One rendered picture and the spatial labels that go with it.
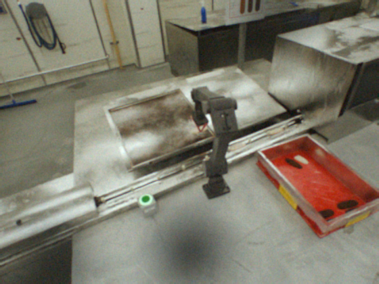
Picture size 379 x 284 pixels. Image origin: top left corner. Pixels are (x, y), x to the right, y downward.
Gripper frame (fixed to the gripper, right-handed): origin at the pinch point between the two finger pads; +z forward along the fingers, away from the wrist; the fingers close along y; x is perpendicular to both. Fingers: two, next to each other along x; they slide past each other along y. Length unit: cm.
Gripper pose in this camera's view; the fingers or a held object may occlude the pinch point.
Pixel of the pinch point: (199, 128)
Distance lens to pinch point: 136.1
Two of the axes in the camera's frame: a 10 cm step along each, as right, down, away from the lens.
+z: 0.0, 6.8, 7.4
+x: 9.2, -2.9, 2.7
